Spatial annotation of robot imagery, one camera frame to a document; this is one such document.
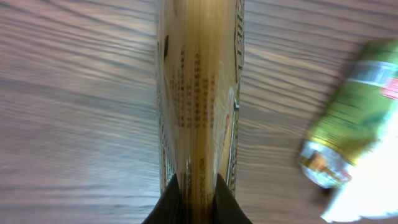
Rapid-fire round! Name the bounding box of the orange spaghetti pack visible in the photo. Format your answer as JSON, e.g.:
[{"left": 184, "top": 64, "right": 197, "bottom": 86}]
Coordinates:
[{"left": 156, "top": 0, "right": 244, "bottom": 223}]

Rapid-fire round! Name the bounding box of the green snack pouch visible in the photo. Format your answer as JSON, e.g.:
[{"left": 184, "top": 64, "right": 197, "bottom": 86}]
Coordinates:
[{"left": 298, "top": 39, "right": 397, "bottom": 189}]

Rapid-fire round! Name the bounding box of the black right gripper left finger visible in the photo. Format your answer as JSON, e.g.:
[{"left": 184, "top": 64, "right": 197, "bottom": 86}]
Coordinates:
[{"left": 142, "top": 174, "right": 185, "bottom": 224}]

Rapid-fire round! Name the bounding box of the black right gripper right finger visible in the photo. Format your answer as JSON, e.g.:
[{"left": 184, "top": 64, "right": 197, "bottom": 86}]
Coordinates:
[{"left": 213, "top": 174, "right": 252, "bottom": 224}]

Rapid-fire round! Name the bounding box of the white tube gold cap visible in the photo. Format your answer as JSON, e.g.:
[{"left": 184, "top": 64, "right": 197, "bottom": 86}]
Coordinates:
[{"left": 321, "top": 123, "right": 397, "bottom": 223}]

